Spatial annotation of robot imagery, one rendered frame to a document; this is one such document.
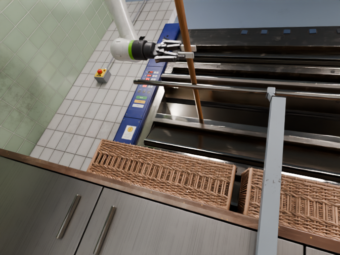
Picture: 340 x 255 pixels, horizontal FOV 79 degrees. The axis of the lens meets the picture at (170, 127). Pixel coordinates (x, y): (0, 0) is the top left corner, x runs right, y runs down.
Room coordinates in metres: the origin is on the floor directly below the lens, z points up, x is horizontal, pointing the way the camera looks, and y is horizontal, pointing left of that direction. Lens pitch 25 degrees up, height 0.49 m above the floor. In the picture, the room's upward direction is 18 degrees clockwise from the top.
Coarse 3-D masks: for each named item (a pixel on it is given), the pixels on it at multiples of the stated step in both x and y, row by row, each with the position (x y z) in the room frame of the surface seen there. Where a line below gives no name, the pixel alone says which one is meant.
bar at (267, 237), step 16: (144, 80) 0.96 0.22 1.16; (272, 96) 0.52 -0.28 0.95; (288, 96) 0.71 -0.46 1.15; (304, 96) 0.68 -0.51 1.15; (320, 96) 0.65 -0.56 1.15; (336, 96) 0.63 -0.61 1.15; (272, 112) 0.52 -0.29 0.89; (272, 128) 0.51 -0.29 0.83; (272, 144) 0.51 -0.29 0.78; (272, 160) 0.51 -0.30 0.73; (272, 176) 0.51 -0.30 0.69; (272, 192) 0.51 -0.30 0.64; (272, 208) 0.51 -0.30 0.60; (272, 224) 0.51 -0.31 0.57; (272, 240) 0.51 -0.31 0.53
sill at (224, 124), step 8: (184, 120) 1.24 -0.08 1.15; (192, 120) 1.22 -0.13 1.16; (200, 120) 1.20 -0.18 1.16; (208, 120) 1.18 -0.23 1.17; (232, 128) 1.13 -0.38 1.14; (240, 128) 1.11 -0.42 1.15; (248, 128) 1.09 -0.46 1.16; (256, 128) 1.07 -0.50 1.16; (264, 128) 1.06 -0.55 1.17; (296, 136) 0.99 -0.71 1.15; (304, 136) 0.98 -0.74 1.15; (312, 136) 0.97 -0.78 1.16; (320, 136) 0.95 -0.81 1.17; (328, 136) 0.94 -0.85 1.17
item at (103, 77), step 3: (102, 69) 1.48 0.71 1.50; (105, 69) 1.47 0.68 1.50; (96, 72) 1.50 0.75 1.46; (102, 72) 1.48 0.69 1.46; (105, 72) 1.47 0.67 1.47; (108, 72) 1.49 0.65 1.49; (96, 75) 1.49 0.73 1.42; (99, 75) 1.48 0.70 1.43; (102, 75) 1.47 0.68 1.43; (105, 75) 1.48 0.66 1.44; (108, 75) 1.51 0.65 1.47; (96, 78) 1.51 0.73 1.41; (99, 78) 1.50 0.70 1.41; (102, 78) 1.48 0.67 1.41; (105, 78) 1.49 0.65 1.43; (108, 78) 1.52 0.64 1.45; (99, 81) 1.55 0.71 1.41; (102, 81) 1.53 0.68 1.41; (105, 81) 1.52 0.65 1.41
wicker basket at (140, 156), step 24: (120, 144) 0.81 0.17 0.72; (96, 168) 0.83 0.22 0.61; (120, 168) 0.80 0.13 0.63; (144, 168) 0.76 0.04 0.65; (168, 168) 0.73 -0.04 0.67; (192, 168) 0.70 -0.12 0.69; (216, 168) 0.67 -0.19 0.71; (168, 192) 0.72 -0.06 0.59; (192, 192) 0.69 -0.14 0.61; (216, 192) 0.66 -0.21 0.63
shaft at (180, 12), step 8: (176, 0) 0.47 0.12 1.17; (176, 8) 0.50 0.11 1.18; (184, 16) 0.52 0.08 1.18; (184, 24) 0.55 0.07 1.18; (184, 32) 0.58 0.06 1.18; (184, 40) 0.62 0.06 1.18; (184, 48) 0.66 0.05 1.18; (192, 64) 0.75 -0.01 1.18; (192, 72) 0.79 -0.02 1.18; (192, 80) 0.85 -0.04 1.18; (200, 104) 1.06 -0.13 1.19; (200, 112) 1.14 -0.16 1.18
